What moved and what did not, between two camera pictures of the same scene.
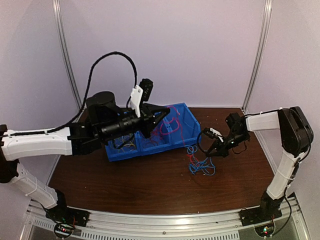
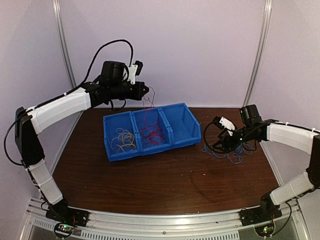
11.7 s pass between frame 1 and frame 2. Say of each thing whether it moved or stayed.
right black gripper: stayed
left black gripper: moved
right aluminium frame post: stayed
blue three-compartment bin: stayed
